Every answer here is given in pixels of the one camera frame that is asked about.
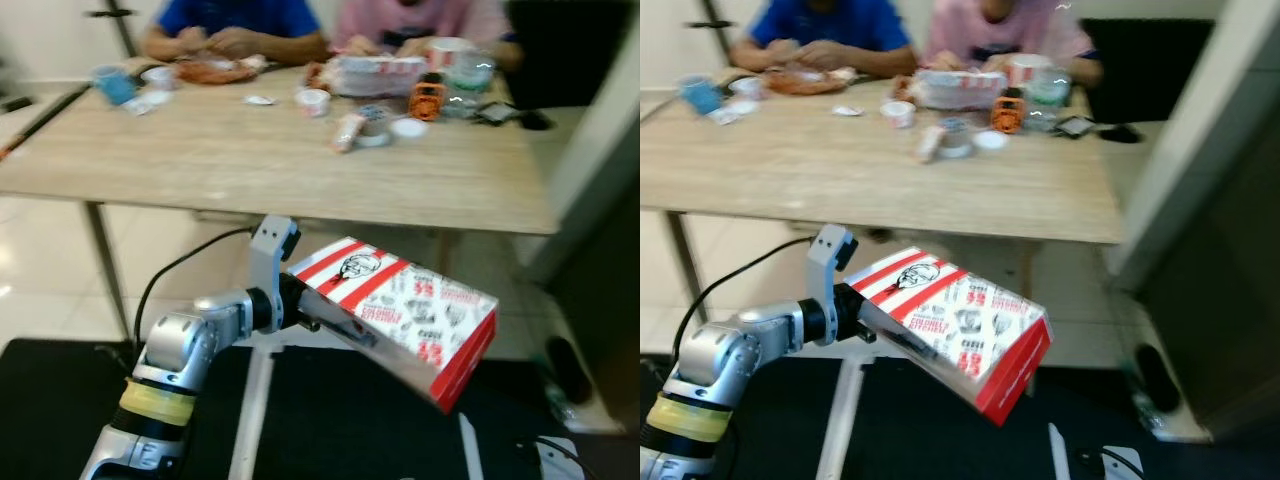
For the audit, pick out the open KFC meal box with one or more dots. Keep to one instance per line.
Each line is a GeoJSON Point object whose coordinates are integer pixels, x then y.
{"type": "Point", "coordinates": [380, 75]}
{"type": "Point", "coordinates": [960, 90]}

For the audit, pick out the black oval shoe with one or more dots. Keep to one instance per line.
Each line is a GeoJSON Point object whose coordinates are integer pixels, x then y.
{"type": "Point", "coordinates": [568, 370]}
{"type": "Point", "coordinates": [1158, 378]}

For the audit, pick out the paper wrapper with fried chicken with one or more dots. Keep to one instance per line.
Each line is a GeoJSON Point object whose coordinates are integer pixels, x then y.
{"type": "Point", "coordinates": [800, 83]}
{"type": "Point", "coordinates": [215, 72]}

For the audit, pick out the person in blue shirt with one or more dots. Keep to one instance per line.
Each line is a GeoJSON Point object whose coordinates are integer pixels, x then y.
{"type": "Point", "coordinates": [820, 22]}
{"type": "Point", "coordinates": [235, 15]}

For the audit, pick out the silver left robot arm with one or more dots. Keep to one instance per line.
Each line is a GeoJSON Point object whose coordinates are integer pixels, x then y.
{"type": "Point", "coordinates": [735, 350]}
{"type": "Point", "coordinates": [180, 345]}

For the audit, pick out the small white sauce cup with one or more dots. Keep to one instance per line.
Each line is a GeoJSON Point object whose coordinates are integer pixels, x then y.
{"type": "Point", "coordinates": [313, 103]}
{"type": "Point", "coordinates": [747, 89]}
{"type": "Point", "coordinates": [897, 114]}
{"type": "Point", "coordinates": [160, 78]}

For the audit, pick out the orange bordered card packet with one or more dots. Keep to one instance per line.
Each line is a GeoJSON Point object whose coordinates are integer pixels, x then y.
{"type": "Point", "coordinates": [932, 144]}
{"type": "Point", "coordinates": [348, 133]}

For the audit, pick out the red white paper cup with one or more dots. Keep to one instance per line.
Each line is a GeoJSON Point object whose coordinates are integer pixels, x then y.
{"type": "Point", "coordinates": [1030, 70]}
{"type": "Point", "coordinates": [450, 55]}

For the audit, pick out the person in pink shirt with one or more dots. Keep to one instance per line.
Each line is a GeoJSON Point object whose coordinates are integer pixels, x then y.
{"type": "Point", "coordinates": [990, 30]}
{"type": "Point", "coordinates": [400, 20]}

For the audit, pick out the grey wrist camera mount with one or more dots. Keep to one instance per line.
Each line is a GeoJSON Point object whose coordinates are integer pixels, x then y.
{"type": "Point", "coordinates": [825, 270]}
{"type": "Point", "coordinates": [1120, 465]}
{"type": "Point", "coordinates": [558, 462]}
{"type": "Point", "coordinates": [265, 260]}

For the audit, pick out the grey table leg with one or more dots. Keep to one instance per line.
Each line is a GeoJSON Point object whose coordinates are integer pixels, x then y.
{"type": "Point", "coordinates": [685, 280]}
{"type": "Point", "coordinates": [105, 270]}

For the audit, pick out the white red sauce sachet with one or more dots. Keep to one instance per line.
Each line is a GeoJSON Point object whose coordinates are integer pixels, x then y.
{"type": "Point", "coordinates": [721, 116]}
{"type": "Point", "coordinates": [260, 101]}
{"type": "Point", "coordinates": [135, 106]}
{"type": "Point", "coordinates": [847, 110]}

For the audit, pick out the clear teal-capped water bottle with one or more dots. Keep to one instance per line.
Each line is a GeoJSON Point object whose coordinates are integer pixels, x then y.
{"type": "Point", "coordinates": [1050, 100]}
{"type": "Point", "coordinates": [465, 90]}

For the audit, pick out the blue mug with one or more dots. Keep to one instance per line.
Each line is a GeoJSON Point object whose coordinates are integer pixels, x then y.
{"type": "Point", "coordinates": [700, 95]}
{"type": "Point", "coordinates": [113, 85]}

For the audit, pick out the black slipper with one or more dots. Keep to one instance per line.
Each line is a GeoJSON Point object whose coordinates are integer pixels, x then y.
{"type": "Point", "coordinates": [1120, 133]}
{"type": "Point", "coordinates": [535, 120]}
{"type": "Point", "coordinates": [15, 103]}

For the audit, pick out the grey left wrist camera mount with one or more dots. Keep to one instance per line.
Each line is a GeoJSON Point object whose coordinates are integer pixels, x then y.
{"type": "Point", "coordinates": [825, 270]}
{"type": "Point", "coordinates": [265, 260]}

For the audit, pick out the small green-label clear bottle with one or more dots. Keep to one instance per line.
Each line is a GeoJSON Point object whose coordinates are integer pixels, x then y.
{"type": "Point", "coordinates": [562, 410]}
{"type": "Point", "coordinates": [1145, 415]}

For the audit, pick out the brown tape roll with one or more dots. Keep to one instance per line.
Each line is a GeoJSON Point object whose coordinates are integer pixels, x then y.
{"type": "Point", "coordinates": [373, 125]}
{"type": "Point", "coordinates": [956, 138]}

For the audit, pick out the black metal stand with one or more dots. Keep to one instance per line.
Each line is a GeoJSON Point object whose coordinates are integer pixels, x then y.
{"type": "Point", "coordinates": [125, 30]}
{"type": "Point", "coordinates": [718, 25]}

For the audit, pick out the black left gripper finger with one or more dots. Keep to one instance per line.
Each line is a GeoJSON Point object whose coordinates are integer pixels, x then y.
{"type": "Point", "coordinates": [905, 346]}
{"type": "Point", "coordinates": [345, 335]}

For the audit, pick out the red white striped KFC box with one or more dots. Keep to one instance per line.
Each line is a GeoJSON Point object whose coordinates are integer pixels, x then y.
{"type": "Point", "coordinates": [960, 325]}
{"type": "Point", "coordinates": [400, 310]}

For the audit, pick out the white floor frame bar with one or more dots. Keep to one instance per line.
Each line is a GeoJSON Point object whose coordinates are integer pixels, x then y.
{"type": "Point", "coordinates": [472, 445]}
{"type": "Point", "coordinates": [835, 420]}
{"type": "Point", "coordinates": [250, 410]}
{"type": "Point", "coordinates": [1058, 452]}

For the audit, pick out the red food wrapper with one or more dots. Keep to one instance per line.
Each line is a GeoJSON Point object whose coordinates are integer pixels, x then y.
{"type": "Point", "coordinates": [318, 78]}
{"type": "Point", "coordinates": [904, 90]}

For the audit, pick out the black floor mat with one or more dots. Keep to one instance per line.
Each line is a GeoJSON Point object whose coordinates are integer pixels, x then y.
{"type": "Point", "coordinates": [50, 400]}
{"type": "Point", "coordinates": [330, 430]}
{"type": "Point", "coordinates": [900, 450]}
{"type": "Point", "coordinates": [790, 440]}

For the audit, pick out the small white round lid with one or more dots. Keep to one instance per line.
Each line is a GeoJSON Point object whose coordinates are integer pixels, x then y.
{"type": "Point", "coordinates": [152, 98]}
{"type": "Point", "coordinates": [740, 108]}

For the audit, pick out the long black floor bar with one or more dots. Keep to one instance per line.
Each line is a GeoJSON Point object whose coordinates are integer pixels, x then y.
{"type": "Point", "coordinates": [40, 120]}

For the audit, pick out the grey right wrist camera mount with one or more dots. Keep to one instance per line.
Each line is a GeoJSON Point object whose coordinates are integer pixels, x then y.
{"type": "Point", "coordinates": [1120, 465]}
{"type": "Point", "coordinates": [558, 462]}

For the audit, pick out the large white round lid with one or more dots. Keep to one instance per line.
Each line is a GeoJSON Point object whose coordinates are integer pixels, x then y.
{"type": "Point", "coordinates": [991, 141]}
{"type": "Point", "coordinates": [409, 129]}

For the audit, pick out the orange black handheld device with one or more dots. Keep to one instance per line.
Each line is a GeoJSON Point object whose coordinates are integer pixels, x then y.
{"type": "Point", "coordinates": [427, 100]}

